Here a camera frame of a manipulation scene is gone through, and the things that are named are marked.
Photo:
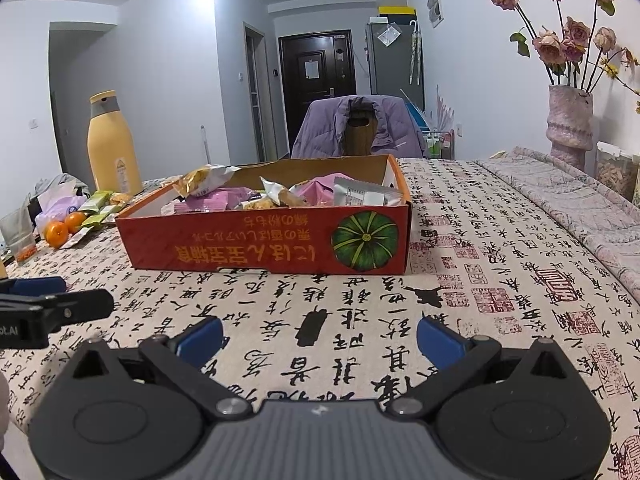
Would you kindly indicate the yellow brown snack packet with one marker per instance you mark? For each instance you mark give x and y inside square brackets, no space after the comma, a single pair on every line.
[200,180]

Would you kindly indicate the tangerine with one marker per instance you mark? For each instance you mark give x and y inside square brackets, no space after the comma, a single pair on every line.
[76,222]
[56,235]

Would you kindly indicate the dried pink rose bouquet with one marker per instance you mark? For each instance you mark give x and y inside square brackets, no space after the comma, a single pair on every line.
[550,45]

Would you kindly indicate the clear storage container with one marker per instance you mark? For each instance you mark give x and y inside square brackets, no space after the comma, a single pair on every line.
[617,175]

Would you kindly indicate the pink rack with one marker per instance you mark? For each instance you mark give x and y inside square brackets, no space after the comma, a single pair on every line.
[442,115]

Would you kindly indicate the pink snack packet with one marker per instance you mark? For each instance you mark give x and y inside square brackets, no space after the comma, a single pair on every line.
[320,190]
[220,199]

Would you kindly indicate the orange cracker snack packet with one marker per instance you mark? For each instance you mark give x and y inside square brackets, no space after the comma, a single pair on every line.
[257,205]
[120,199]

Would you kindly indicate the grey black cloth bundle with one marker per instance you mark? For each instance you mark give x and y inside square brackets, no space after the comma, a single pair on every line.
[75,182]

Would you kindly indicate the paper sheet on door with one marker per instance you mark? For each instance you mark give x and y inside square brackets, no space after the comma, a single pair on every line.
[312,69]

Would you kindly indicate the wooden chair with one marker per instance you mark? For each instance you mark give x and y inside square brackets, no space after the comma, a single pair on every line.
[359,140]

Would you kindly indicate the grey refrigerator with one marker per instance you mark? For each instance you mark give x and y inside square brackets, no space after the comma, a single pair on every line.
[390,70]

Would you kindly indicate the pink ribbed vase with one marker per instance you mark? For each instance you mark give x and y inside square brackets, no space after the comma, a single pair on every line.
[570,130]

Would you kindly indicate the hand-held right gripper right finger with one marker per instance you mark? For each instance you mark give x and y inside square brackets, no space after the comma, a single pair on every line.
[440,342]

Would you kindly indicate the framed wall picture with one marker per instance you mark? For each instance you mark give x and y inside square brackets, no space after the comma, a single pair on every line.
[435,5]

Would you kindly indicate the dark entrance door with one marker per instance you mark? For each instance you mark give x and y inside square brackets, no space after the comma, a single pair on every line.
[295,110]

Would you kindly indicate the grey interior door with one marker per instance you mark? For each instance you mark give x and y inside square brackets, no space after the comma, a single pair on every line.
[255,100]

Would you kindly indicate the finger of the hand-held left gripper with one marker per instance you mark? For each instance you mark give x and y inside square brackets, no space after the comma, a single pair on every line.
[40,285]
[80,307]

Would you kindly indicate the yellow thermos bottle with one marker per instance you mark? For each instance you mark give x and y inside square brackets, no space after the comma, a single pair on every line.
[115,150]

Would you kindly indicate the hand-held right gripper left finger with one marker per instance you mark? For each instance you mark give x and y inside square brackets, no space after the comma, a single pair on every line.
[202,340]

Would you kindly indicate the grey quilted cloth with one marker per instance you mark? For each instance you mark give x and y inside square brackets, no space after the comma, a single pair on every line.
[575,200]

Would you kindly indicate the gold silver cracker packet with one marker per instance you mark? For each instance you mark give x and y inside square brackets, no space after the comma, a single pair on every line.
[280,192]

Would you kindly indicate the yellow black box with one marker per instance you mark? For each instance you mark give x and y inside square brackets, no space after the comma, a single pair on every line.
[397,13]

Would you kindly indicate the red orange cardboard box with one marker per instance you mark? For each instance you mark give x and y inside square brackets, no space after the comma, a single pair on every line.
[250,245]

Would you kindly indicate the clear plastic pouch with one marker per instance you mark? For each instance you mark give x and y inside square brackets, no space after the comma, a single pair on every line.
[389,35]

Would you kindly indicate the purple puffer jacket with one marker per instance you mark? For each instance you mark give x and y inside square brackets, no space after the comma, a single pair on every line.
[320,130]

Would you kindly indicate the purple tissue pack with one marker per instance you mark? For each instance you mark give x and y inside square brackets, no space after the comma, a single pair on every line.
[55,212]

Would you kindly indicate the folded white umbrella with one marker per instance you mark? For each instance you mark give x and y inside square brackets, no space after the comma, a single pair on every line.
[415,55]

